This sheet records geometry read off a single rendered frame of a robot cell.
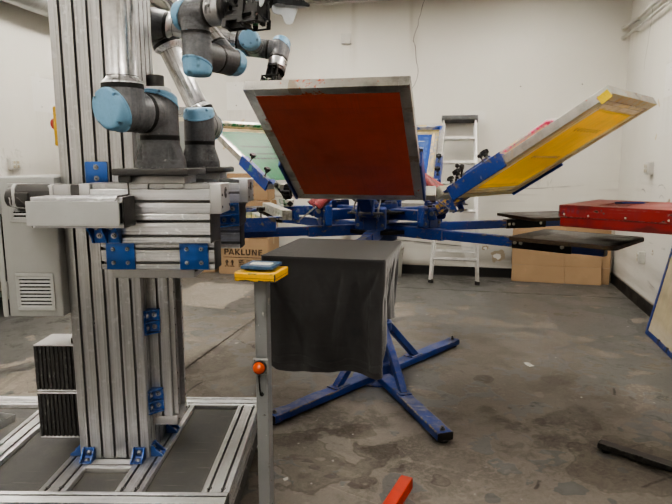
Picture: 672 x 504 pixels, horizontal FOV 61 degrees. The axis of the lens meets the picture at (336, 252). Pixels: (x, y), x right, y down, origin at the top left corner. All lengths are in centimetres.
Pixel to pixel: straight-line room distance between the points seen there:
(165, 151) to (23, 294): 73
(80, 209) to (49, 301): 49
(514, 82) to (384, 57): 142
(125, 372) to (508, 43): 542
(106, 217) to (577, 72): 561
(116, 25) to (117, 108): 22
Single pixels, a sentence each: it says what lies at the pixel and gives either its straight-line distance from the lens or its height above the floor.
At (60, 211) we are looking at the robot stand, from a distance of 179.
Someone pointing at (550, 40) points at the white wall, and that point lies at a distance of 670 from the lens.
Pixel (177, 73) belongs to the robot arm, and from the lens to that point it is 250.
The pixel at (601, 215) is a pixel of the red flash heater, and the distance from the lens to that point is 249.
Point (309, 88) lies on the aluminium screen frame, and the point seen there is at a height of 152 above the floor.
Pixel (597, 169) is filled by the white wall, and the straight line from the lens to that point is 667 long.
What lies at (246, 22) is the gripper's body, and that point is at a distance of 151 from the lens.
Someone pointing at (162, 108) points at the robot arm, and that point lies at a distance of 181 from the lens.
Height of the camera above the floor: 128
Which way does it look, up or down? 9 degrees down
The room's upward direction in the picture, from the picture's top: straight up
